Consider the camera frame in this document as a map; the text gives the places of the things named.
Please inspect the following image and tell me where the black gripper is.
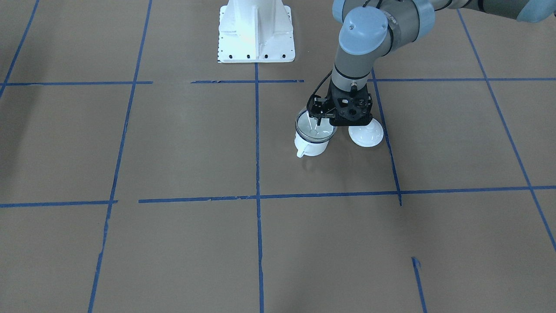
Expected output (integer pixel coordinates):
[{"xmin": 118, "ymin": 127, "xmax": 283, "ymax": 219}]
[{"xmin": 307, "ymin": 85, "xmax": 373, "ymax": 127}]

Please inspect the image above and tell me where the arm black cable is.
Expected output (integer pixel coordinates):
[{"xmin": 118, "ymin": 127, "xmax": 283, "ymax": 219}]
[{"xmin": 312, "ymin": 72, "xmax": 335, "ymax": 100}]

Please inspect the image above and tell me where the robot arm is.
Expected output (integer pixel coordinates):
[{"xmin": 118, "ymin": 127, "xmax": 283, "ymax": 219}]
[{"xmin": 307, "ymin": 0, "xmax": 555, "ymax": 127}]

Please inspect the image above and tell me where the clear glass funnel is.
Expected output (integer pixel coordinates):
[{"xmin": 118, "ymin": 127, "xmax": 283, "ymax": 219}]
[{"xmin": 295, "ymin": 109, "xmax": 337, "ymax": 144}]

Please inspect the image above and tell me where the white enamel mug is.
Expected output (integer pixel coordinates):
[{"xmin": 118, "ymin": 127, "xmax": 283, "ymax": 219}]
[{"xmin": 294, "ymin": 109, "xmax": 337, "ymax": 158}]

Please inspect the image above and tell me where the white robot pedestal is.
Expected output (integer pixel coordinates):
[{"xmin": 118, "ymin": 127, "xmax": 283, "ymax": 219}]
[{"xmin": 217, "ymin": 0, "xmax": 296, "ymax": 63}]

